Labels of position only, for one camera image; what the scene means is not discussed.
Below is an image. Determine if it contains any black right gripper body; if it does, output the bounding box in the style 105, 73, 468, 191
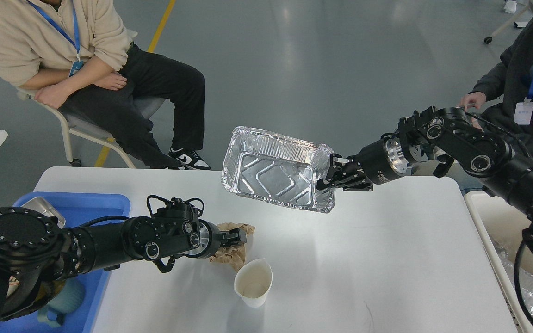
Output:
353, 138, 409, 184

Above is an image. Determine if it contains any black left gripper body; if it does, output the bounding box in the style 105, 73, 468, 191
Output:
187, 220, 223, 259

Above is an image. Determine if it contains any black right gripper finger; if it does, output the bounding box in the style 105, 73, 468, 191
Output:
316, 154, 362, 191
330, 179, 373, 192

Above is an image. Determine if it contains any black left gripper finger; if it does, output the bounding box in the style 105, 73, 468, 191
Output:
220, 229, 247, 247

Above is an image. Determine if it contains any brown paper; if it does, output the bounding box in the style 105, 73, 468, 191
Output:
209, 222, 255, 272

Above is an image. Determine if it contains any white paper cup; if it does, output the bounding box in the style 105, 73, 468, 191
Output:
234, 259, 273, 308

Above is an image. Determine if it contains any aluminium foil tray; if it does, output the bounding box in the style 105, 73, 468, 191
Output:
222, 126, 335, 213

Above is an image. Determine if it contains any teal mug yellow inside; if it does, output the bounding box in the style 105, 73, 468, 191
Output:
37, 278, 86, 327

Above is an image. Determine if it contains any stainless steel rectangular tin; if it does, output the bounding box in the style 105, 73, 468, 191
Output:
25, 197, 66, 229

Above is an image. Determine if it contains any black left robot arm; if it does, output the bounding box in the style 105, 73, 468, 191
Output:
0, 198, 246, 321

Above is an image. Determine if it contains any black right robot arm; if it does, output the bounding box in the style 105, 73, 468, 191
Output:
316, 107, 533, 326

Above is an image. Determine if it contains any white plastic bin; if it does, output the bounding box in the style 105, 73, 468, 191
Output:
464, 191, 533, 333

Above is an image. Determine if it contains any blue plastic tray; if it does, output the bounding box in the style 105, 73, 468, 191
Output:
0, 192, 130, 333

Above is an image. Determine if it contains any person in dark hoodie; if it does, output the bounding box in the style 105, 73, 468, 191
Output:
459, 17, 533, 159

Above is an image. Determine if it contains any white chair base background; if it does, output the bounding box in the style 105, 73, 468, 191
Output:
483, 0, 533, 44

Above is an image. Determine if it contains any person in beige sweater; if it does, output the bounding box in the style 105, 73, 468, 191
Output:
0, 0, 210, 170

